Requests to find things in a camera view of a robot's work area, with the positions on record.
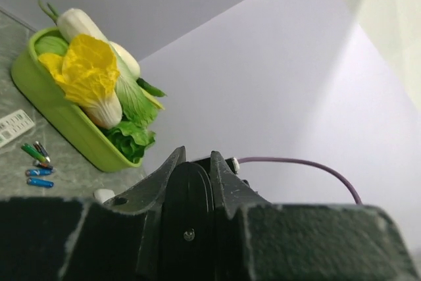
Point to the white radish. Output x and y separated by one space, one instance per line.
72 23

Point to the white remote control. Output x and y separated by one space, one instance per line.
103 195

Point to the green plastic tray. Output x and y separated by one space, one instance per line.
37 85

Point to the green lettuce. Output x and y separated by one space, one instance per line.
130 139

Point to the green round vegetable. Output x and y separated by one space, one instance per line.
51 44

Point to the black battery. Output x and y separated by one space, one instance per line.
42 165
38 146

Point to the black remote control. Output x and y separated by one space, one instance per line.
187 226

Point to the green napa cabbage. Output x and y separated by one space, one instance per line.
135 105

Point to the small white button remote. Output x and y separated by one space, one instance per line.
14 125

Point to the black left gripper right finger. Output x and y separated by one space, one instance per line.
259 240

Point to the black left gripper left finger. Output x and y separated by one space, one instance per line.
73 238

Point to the yellow napa cabbage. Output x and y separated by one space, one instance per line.
88 74

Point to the blue battery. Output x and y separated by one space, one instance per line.
39 172
39 182

